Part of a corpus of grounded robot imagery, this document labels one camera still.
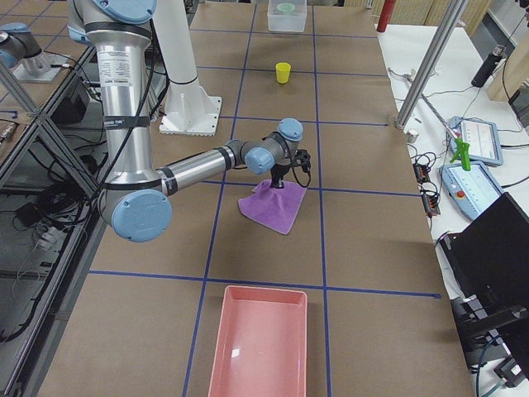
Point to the pink plastic tray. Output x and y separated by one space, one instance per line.
261 345

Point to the teach pendant far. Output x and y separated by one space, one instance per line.
482 137

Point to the clear plastic storage box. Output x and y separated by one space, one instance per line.
294 23

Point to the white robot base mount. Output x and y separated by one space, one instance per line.
188 109

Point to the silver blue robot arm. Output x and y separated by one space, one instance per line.
134 197

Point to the black laptop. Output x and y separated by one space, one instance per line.
490 257

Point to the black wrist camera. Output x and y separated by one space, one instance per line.
302 159

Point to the yellow plastic cup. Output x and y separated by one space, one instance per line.
282 72

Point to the green plastic clamp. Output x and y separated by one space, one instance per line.
461 154

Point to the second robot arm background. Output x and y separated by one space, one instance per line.
17 44

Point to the black bottle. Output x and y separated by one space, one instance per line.
488 66

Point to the aluminium frame post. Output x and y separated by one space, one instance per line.
438 43

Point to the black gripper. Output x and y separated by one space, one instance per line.
279 172

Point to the teach pendant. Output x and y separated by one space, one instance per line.
482 137
472 191

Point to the red cylinder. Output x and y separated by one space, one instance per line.
385 15

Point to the purple cloth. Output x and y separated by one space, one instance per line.
274 208

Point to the green ceramic bowl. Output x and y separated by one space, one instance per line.
286 8

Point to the teach pendant near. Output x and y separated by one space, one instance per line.
472 191

